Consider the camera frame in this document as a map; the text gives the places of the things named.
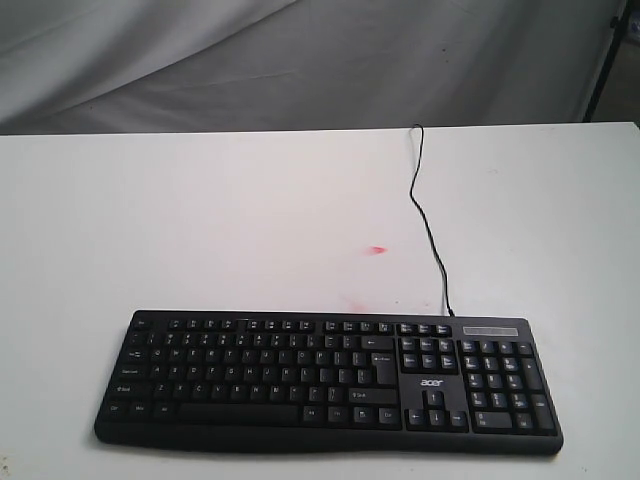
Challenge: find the black tripod stand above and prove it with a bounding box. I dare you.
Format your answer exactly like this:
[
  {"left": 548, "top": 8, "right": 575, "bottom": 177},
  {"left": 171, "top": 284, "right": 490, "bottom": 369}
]
[{"left": 581, "top": 1, "right": 633, "bottom": 123}]

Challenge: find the grey backdrop cloth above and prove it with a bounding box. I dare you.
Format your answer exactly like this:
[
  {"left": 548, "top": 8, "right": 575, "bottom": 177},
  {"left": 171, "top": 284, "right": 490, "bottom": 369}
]
[{"left": 1, "top": 1, "right": 624, "bottom": 134}]

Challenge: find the black acer keyboard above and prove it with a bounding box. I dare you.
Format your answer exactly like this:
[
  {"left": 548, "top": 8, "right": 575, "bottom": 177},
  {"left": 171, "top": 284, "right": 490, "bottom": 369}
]
[{"left": 94, "top": 310, "right": 564, "bottom": 455}]

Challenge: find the thin black keyboard cable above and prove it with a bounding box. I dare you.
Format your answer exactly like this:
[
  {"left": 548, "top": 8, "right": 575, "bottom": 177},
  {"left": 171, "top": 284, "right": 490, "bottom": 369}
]
[{"left": 405, "top": 123, "right": 457, "bottom": 317}]

